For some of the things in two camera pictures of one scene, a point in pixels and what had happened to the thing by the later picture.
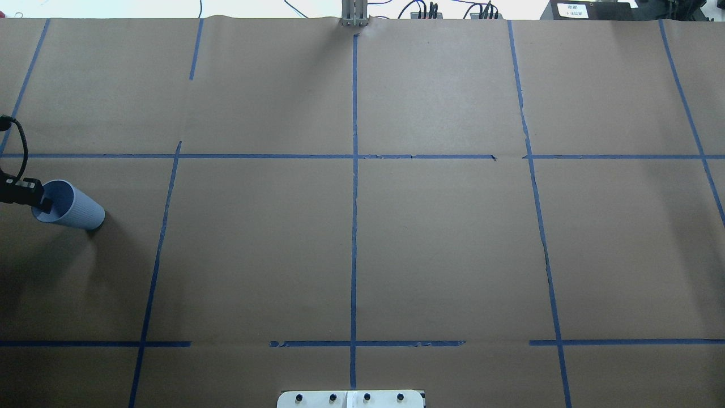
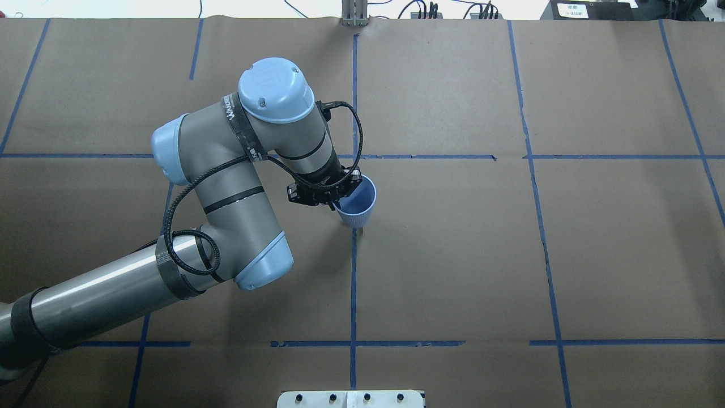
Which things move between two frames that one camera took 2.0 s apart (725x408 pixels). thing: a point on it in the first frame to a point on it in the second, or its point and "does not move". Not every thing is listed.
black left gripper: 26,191 to 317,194
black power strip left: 415,15 does not move
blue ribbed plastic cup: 71,205 to 356,208
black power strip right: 476,16 does not move
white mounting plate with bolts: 350,399 does not move
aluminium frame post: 354,13 does not move
